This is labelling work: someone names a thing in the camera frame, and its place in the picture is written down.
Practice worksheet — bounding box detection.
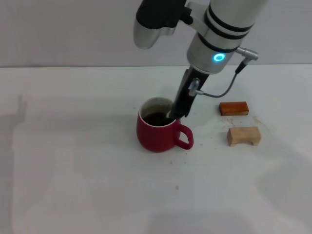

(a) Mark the gray cable with metal connector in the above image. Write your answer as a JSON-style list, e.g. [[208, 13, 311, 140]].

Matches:
[[188, 47, 259, 98]]

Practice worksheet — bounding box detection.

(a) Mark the dark coffee liquid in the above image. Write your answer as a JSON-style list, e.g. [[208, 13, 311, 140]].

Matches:
[[142, 111, 175, 127]]

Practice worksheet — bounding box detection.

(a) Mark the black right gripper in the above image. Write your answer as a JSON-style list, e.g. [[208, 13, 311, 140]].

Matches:
[[169, 69, 211, 120]]

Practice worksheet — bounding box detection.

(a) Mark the light wooden arch block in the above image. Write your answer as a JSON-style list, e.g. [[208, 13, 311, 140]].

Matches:
[[226, 126, 262, 147]]

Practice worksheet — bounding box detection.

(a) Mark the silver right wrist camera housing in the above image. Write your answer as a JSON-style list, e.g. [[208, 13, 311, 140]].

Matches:
[[133, 0, 194, 50]]

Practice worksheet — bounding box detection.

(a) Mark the red ceramic cup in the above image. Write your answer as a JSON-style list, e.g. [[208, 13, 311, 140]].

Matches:
[[136, 97, 194, 154]]

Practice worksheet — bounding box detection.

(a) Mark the dark orange wooden block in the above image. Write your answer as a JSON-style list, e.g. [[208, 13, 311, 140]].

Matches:
[[218, 101, 250, 117]]

